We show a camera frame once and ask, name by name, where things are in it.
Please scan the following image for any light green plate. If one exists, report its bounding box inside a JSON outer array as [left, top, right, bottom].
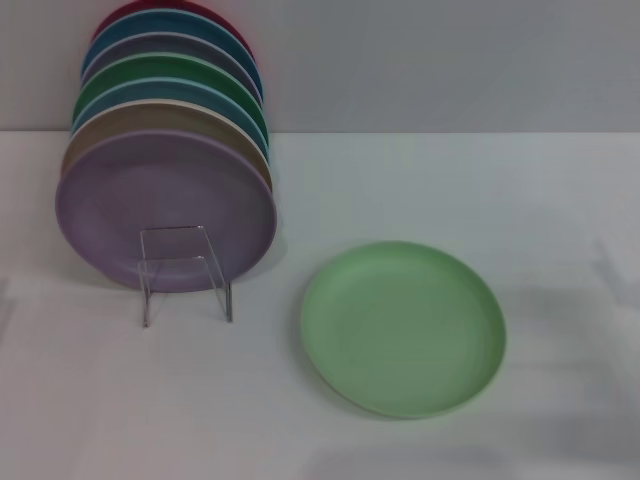
[[299, 239, 508, 418]]

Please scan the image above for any clear acrylic plate rack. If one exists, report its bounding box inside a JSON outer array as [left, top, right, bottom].
[[135, 224, 235, 330]]

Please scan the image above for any lilac purple plate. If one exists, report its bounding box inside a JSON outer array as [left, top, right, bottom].
[[54, 128, 279, 294]]

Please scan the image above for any beige plate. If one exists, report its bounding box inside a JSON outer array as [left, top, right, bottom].
[[60, 98, 275, 197]]

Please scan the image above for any light blue plate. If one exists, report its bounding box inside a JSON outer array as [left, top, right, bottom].
[[69, 76, 271, 162]]

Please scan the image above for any dark green plate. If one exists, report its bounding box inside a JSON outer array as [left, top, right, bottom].
[[71, 53, 267, 137]]

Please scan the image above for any grey purple plate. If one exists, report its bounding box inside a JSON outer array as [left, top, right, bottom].
[[79, 32, 264, 107]]

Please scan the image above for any teal blue plate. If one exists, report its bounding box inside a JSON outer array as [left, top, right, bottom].
[[80, 8, 262, 95]]

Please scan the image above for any red plate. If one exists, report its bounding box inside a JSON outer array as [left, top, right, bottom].
[[92, 0, 257, 67]]

